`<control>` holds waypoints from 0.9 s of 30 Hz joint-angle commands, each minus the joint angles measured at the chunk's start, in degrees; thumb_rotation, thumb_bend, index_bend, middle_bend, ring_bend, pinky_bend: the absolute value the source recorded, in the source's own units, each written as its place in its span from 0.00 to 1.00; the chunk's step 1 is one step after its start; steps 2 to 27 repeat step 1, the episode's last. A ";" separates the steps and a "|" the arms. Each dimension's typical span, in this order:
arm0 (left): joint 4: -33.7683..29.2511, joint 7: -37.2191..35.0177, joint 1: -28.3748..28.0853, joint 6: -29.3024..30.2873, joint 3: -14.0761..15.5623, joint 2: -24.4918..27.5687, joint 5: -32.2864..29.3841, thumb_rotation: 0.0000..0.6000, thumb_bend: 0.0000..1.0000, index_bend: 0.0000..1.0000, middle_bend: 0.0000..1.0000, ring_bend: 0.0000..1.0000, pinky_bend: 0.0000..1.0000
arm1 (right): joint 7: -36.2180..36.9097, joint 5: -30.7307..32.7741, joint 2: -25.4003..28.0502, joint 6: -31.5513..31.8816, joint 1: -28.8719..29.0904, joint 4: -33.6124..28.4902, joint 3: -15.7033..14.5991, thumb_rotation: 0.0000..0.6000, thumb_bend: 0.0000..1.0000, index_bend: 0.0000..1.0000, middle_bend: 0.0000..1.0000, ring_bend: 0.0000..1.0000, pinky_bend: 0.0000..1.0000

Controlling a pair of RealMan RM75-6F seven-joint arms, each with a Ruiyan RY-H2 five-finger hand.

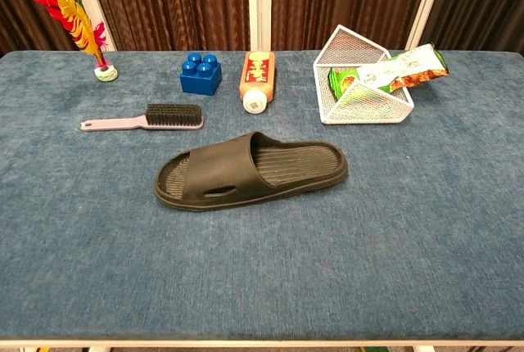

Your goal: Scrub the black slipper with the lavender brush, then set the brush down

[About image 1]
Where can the black rubber slipper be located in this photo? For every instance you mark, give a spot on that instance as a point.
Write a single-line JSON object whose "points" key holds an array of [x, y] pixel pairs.
{"points": [[221, 172]]}

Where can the orange sauce squeeze bottle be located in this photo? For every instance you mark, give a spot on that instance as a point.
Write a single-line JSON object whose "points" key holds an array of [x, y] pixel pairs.
{"points": [[257, 78]]}

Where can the blue toy building block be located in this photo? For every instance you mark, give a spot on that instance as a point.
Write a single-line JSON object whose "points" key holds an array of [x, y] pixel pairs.
{"points": [[200, 79]]}

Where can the blue table cloth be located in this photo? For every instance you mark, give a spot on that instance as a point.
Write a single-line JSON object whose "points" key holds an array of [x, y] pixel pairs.
{"points": [[262, 266]]}

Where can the green snack packet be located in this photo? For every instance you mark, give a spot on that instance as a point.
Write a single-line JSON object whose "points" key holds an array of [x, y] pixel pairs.
{"points": [[343, 79]]}

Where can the white snack packet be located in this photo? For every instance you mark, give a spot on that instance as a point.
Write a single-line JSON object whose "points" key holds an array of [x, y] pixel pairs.
{"points": [[397, 65]]}

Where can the colourful feather shuttlecock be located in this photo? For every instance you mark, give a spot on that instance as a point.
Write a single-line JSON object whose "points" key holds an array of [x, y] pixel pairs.
{"points": [[78, 24]]}

